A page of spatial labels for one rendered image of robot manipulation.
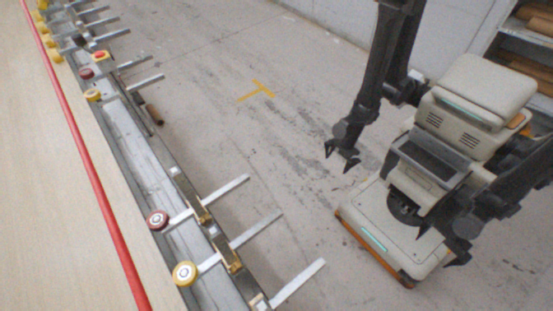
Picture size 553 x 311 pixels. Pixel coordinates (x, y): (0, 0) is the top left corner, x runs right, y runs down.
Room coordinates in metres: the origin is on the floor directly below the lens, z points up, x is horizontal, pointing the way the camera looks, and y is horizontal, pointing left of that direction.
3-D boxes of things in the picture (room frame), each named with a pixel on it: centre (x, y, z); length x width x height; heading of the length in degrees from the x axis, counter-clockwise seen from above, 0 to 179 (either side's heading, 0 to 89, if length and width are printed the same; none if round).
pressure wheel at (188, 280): (0.26, 0.34, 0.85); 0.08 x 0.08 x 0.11
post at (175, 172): (0.52, 0.33, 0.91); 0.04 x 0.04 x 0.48; 33
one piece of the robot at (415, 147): (0.57, -0.58, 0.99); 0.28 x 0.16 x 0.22; 33
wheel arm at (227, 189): (0.58, 0.32, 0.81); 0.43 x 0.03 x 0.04; 123
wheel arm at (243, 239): (0.37, 0.18, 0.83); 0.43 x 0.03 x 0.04; 123
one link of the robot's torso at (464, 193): (0.58, -0.72, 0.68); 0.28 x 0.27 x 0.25; 33
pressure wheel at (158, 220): (0.47, 0.48, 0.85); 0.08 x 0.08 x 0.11
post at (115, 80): (1.14, 0.74, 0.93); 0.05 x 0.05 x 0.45; 33
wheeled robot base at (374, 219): (0.72, -0.82, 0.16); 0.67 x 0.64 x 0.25; 123
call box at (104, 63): (1.14, 0.74, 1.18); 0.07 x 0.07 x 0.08; 33
